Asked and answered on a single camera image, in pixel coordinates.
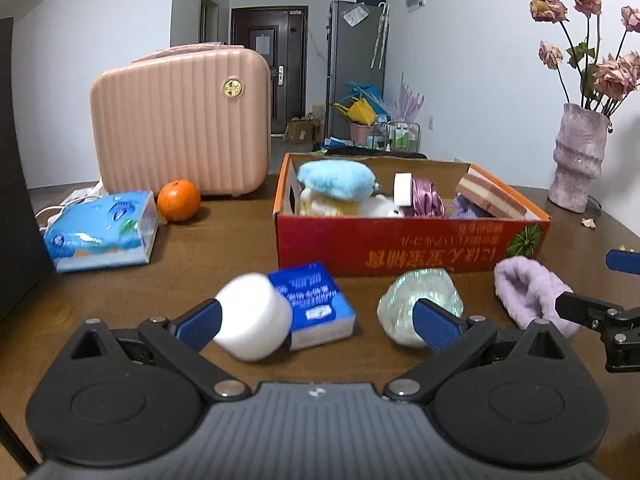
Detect pink ceramic vase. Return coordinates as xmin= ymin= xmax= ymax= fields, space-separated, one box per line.
xmin=548 ymin=103 xmax=611 ymax=214

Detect dark brown door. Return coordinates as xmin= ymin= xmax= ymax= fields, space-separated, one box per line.
xmin=230 ymin=6 xmax=308 ymax=136

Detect white triangular sponge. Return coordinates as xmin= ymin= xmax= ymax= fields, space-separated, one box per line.
xmin=393 ymin=172 xmax=413 ymax=208

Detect iridescent white shower cap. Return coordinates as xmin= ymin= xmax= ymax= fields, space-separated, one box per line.
xmin=376 ymin=266 xmax=466 ymax=350

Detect yellow white hamster plush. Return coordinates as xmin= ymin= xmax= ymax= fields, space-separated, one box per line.
xmin=299 ymin=188 xmax=405 ymax=218

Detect red cardboard box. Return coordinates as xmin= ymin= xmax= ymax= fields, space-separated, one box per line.
xmin=273 ymin=153 xmax=551 ymax=276

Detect white round sponge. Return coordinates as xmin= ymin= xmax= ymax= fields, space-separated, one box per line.
xmin=214 ymin=273 xmax=293 ymax=362

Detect lilac fluffy headband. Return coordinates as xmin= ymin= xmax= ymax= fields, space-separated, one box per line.
xmin=494 ymin=256 xmax=579 ymax=338

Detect fallen rose petal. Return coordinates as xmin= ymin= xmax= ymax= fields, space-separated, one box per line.
xmin=582 ymin=218 xmax=597 ymax=230

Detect cardboard box on floor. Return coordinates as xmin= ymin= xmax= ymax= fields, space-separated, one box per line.
xmin=284 ymin=119 xmax=320 ymax=144

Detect dried pink roses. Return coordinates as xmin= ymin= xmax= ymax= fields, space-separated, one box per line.
xmin=529 ymin=0 xmax=639 ymax=118

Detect pink ribbed suitcase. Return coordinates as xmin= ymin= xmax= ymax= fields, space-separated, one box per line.
xmin=90 ymin=44 xmax=272 ymax=196

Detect light blue plush toy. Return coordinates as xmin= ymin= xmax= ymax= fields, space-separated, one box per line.
xmin=297 ymin=158 xmax=380 ymax=202

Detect orange fruit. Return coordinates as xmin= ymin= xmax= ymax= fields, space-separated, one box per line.
xmin=157 ymin=180 xmax=201 ymax=222

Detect white cables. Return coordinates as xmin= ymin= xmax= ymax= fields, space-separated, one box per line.
xmin=34 ymin=181 xmax=109 ymax=231

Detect brown layered sponge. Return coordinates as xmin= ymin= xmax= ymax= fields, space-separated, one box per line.
xmin=456 ymin=172 xmax=527 ymax=220

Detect grey refrigerator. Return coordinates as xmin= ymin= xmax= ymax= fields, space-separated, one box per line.
xmin=326 ymin=0 xmax=385 ymax=139

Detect blue tissue package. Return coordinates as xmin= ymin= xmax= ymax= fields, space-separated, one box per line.
xmin=43 ymin=191 xmax=158 ymax=273

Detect yellow bag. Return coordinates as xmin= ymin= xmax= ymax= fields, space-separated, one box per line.
xmin=333 ymin=98 xmax=376 ymax=126

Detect wire rack with bottles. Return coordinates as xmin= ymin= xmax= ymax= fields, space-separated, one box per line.
xmin=382 ymin=122 xmax=421 ymax=153

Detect blue tissue pocket pack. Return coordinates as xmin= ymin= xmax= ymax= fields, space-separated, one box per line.
xmin=268 ymin=263 xmax=356 ymax=351

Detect purple linen drawstring pouch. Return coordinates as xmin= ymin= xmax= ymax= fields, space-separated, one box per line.
xmin=449 ymin=194 xmax=491 ymax=220

